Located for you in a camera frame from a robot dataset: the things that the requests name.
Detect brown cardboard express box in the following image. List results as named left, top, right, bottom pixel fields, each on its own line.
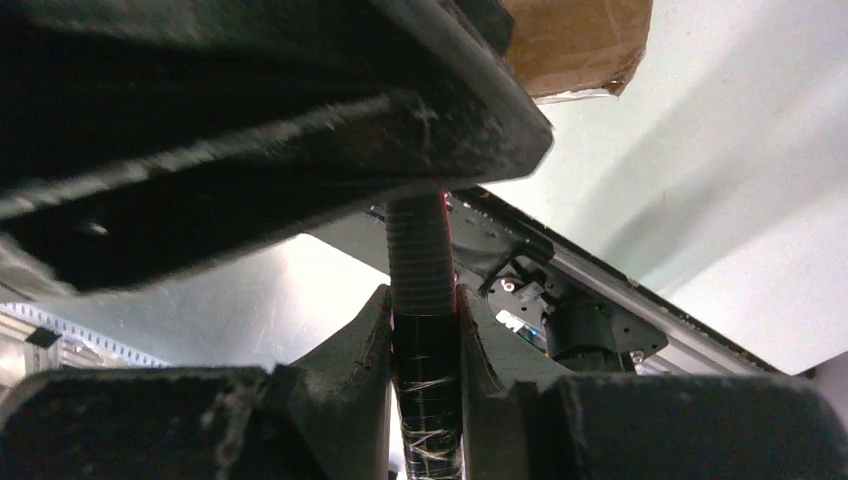
left=503, top=0, right=653, bottom=104

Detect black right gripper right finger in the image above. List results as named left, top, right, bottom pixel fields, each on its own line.
left=456, top=285, right=847, bottom=479

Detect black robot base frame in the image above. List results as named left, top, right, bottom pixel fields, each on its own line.
left=445, top=187, right=771, bottom=375

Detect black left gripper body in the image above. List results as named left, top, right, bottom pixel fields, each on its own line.
left=1, top=1, right=552, bottom=298

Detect red black utility knife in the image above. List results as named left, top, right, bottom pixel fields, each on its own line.
left=385, top=192, right=462, bottom=479

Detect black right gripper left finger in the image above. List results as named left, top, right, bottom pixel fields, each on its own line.
left=1, top=286, right=391, bottom=479

